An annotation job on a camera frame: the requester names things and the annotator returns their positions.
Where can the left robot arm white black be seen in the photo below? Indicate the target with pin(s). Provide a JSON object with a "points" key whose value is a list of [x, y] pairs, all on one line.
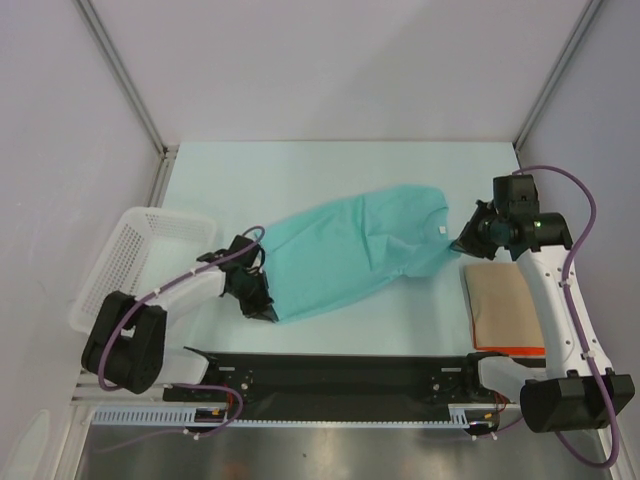
{"points": [[126, 348]]}

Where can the teal green t shirt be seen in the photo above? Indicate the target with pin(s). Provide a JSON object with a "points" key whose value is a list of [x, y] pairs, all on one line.
{"points": [[341, 252]]}

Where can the left aluminium corner post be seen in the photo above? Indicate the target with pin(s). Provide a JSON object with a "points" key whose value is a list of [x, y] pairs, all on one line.
{"points": [[166, 154]]}

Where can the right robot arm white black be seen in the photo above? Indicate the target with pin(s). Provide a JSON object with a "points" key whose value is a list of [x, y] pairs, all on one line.
{"points": [[579, 388]]}

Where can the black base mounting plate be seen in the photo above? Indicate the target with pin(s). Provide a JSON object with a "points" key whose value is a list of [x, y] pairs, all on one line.
{"points": [[342, 388]]}

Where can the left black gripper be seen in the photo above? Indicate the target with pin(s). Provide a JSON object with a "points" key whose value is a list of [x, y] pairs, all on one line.
{"points": [[250, 309]]}

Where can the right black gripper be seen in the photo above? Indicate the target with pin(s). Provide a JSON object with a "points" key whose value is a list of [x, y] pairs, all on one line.
{"points": [[467, 242]]}

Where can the right aluminium corner post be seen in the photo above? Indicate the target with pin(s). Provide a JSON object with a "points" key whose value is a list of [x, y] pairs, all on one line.
{"points": [[576, 39]]}

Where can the folded beige t shirt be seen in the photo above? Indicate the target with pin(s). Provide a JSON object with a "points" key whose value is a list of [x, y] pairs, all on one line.
{"points": [[498, 293]]}

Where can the white plastic laundry basket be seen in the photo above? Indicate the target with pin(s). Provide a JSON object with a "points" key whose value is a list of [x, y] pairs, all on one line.
{"points": [[147, 248]]}

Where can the aluminium corner post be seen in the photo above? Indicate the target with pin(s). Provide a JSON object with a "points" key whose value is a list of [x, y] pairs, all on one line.
{"points": [[166, 154], [576, 39]]}

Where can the white slotted cable duct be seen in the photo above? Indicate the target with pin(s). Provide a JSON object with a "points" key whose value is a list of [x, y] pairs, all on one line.
{"points": [[456, 417]]}

